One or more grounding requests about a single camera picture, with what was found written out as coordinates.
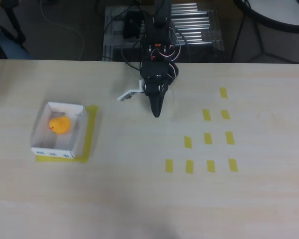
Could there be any white floor cable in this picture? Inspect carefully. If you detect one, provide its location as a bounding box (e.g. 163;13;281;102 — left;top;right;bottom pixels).
39;0;87;61

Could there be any black office chair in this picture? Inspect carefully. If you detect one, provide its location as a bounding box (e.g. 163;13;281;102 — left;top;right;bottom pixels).
0;0;32;60

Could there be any round white table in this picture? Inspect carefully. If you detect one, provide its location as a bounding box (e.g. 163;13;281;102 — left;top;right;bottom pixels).
229;0;299;64

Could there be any white cardboard box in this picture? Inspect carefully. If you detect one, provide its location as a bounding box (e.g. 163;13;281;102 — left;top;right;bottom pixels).
31;101;88;160

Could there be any yellow rubber duck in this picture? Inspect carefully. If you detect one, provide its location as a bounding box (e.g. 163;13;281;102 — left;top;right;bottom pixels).
48;116;71;135

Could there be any black camera cable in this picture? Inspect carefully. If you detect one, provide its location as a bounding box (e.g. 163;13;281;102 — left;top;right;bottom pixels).
124;61;142;73

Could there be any white gripper camera mount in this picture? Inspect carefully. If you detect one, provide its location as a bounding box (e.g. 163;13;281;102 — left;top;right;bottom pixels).
117;79;145;102

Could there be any aluminium profile rack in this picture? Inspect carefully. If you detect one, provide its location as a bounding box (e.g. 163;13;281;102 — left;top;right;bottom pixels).
102;2;225;62

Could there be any large yellow tape frame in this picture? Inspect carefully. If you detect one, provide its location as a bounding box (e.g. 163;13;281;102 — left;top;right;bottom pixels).
35;105;99;164

